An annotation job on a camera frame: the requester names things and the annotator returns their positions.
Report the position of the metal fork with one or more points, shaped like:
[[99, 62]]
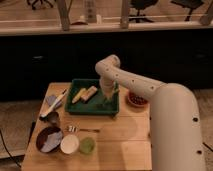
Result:
[[75, 129]]

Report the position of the tan bread stick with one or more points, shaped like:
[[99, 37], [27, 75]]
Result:
[[89, 93]]

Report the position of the white round bowl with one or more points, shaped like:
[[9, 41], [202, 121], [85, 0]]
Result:
[[69, 144]]

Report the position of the grey blue cloth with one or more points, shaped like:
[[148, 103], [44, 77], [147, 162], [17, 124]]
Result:
[[50, 100]]

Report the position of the wooden table leg right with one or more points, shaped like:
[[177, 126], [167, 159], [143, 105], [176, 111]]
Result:
[[125, 9]]

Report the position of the green round cup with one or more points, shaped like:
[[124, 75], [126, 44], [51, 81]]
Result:
[[87, 145]]

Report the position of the wooden table leg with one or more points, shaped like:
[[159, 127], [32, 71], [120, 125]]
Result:
[[125, 9], [63, 13]]

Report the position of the red bowl of beans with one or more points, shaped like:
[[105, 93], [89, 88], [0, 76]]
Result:
[[136, 100]]

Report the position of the dark brown bowl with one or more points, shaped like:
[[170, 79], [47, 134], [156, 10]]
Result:
[[42, 136]]

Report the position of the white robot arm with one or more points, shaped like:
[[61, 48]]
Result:
[[175, 128]]

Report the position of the yellow corn cob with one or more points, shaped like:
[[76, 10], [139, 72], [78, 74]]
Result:
[[78, 95]]

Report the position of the green plastic tray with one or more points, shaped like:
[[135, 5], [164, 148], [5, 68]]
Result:
[[97, 105]]

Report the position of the black office chair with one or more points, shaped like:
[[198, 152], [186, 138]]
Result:
[[141, 5]]

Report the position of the white handled knife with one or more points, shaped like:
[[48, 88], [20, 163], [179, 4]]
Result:
[[52, 107]]

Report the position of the grey cloth in bowl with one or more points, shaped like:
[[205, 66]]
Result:
[[53, 140]]

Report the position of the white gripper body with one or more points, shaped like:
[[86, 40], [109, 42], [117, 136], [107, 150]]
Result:
[[107, 87]]

